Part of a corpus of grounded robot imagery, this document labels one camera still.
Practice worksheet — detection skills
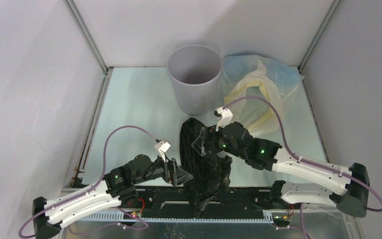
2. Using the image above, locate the black plastic trash bag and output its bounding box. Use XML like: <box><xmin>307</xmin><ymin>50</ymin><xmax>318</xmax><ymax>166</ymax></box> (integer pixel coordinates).
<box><xmin>180</xmin><ymin>118</ymin><xmax>232</xmax><ymax>219</ymax></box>

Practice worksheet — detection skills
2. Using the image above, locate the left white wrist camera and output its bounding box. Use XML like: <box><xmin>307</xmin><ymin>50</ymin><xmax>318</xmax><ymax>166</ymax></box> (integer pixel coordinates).
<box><xmin>154</xmin><ymin>139</ymin><xmax>171</xmax><ymax>162</ymax></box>

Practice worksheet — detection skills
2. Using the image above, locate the grey slotted cable duct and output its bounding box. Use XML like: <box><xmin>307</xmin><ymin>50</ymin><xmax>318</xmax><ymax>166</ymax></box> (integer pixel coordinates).
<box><xmin>80</xmin><ymin>211</ymin><xmax>273</xmax><ymax>224</ymax></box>

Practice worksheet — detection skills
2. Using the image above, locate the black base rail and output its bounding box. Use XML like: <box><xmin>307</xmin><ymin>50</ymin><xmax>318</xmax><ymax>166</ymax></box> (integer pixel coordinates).
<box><xmin>122</xmin><ymin>186</ymin><xmax>291</xmax><ymax>219</ymax></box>

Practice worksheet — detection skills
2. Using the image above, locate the left aluminium frame post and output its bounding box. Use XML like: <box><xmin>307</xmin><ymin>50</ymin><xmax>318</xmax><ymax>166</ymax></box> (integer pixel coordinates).
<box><xmin>63</xmin><ymin>0</ymin><xmax>109</xmax><ymax>74</ymax></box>

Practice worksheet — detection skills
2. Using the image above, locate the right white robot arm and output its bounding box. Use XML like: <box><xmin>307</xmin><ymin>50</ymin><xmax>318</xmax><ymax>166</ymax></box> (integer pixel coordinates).
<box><xmin>183</xmin><ymin>119</ymin><xmax>370</xmax><ymax>218</ymax></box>

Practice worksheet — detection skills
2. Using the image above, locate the right aluminium frame post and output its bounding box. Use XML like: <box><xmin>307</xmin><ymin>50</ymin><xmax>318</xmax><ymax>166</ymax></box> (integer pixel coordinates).
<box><xmin>298</xmin><ymin>0</ymin><xmax>343</xmax><ymax>73</ymax></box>

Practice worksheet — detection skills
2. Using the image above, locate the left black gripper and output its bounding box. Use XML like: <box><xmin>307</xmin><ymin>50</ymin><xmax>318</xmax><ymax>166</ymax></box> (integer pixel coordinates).
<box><xmin>134</xmin><ymin>150</ymin><xmax>192</xmax><ymax>186</ymax></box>

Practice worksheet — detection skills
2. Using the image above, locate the yellow translucent trash bag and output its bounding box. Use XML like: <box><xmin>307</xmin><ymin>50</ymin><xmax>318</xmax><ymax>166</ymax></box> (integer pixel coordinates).
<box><xmin>223</xmin><ymin>62</ymin><xmax>285</xmax><ymax>136</ymax></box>

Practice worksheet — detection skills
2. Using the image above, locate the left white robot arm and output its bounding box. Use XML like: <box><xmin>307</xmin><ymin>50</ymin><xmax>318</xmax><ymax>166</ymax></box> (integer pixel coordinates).
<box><xmin>32</xmin><ymin>154</ymin><xmax>193</xmax><ymax>239</ymax></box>

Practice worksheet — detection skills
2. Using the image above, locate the aluminium frame post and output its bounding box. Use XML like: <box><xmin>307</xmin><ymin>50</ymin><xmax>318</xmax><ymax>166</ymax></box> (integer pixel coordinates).
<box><xmin>298</xmin><ymin>0</ymin><xmax>343</xmax><ymax>73</ymax></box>
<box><xmin>63</xmin><ymin>0</ymin><xmax>109</xmax><ymax>74</ymax></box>

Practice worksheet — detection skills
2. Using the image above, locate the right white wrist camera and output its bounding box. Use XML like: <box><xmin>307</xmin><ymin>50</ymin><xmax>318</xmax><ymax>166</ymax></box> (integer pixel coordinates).
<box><xmin>213</xmin><ymin>107</ymin><xmax>233</xmax><ymax>131</ymax></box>

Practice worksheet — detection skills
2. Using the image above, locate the grey plastic trash bin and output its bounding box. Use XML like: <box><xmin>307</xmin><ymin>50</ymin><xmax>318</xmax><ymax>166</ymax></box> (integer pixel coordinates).
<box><xmin>166</xmin><ymin>45</ymin><xmax>223</xmax><ymax>116</ymax></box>

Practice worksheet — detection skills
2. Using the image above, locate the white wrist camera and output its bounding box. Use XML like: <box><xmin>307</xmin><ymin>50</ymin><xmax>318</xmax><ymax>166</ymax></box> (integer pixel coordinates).
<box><xmin>213</xmin><ymin>107</ymin><xmax>233</xmax><ymax>131</ymax></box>
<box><xmin>154</xmin><ymin>139</ymin><xmax>171</xmax><ymax>162</ymax></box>

